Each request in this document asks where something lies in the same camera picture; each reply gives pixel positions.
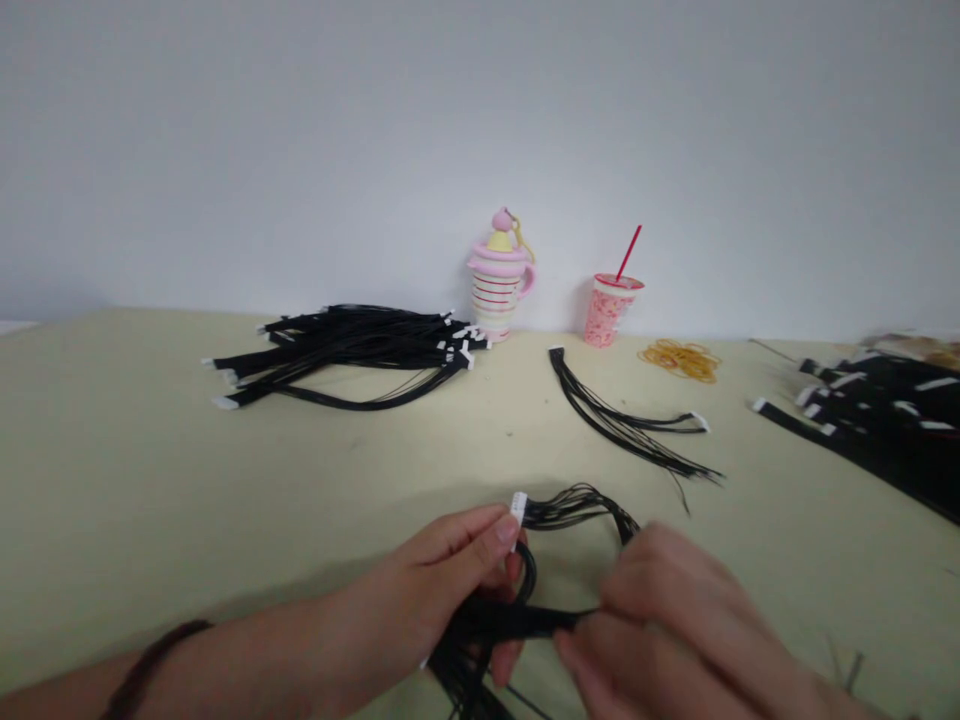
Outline red straw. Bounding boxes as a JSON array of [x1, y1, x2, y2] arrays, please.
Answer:
[[616, 224, 644, 283]]

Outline single black wire harness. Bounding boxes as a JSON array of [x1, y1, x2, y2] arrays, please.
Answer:
[[548, 345, 726, 517]]

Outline thin loose black wires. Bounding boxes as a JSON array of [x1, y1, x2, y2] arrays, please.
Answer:
[[823, 634, 867, 696]]

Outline pile of black wire harnesses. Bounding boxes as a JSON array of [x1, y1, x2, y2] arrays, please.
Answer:
[[200, 302, 490, 415], [751, 350, 960, 528]]

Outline person's left hand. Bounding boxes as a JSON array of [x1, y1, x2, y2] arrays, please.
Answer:
[[377, 503, 528, 689]]

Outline black wire harness bundle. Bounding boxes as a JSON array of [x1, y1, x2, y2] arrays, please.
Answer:
[[421, 483, 648, 720]]

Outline pink striped bottle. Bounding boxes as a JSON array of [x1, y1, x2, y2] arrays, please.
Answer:
[[465, 207, 544, 347]]

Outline tan crumpled bag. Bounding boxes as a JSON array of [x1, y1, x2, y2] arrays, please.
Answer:
[[854, 326, 960, 370]]

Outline person's right hand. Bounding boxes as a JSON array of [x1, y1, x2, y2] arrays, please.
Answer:
[[553, 521, 835, 720]]

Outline pile of yellow rubber bands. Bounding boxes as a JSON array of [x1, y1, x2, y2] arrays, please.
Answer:
[[636, 338, 724, 387]]

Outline pink patterned cup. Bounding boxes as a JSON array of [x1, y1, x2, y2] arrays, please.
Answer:
[[581, 272, 647, 352]]

